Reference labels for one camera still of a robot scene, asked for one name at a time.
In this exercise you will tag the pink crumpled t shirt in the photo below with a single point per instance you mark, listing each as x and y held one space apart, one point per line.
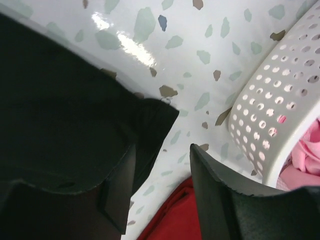
302 167

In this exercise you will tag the white perforated laundry basket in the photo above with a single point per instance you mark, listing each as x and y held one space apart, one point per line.
281 100

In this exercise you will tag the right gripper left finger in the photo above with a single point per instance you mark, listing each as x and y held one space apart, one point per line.
27 213

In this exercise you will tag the black t shirt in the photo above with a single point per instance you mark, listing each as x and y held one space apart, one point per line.
65 124

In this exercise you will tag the folded red t shirt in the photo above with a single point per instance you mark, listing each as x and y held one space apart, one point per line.
177 218

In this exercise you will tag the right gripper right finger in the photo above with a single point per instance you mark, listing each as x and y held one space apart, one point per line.
231 206

